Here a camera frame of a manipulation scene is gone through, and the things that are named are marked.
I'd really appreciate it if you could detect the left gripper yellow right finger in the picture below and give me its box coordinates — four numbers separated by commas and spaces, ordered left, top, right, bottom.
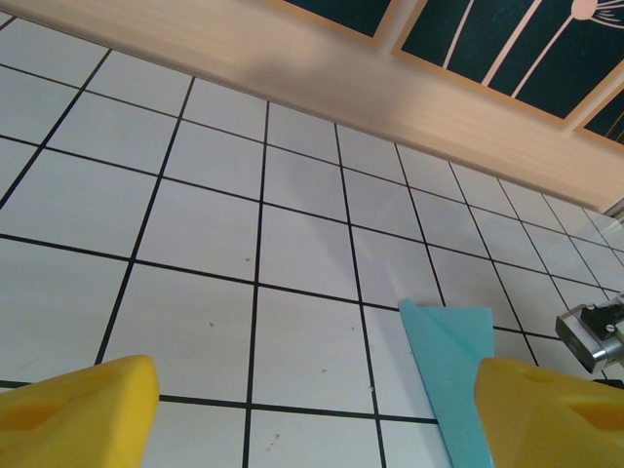
474, 357, 624, 468

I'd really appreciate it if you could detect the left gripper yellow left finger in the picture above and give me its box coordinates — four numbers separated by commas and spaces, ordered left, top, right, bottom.
0, 355, 161, 468

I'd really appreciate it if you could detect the light blue paper sheet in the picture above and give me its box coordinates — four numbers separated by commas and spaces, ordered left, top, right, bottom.
398, 297, 494, 468

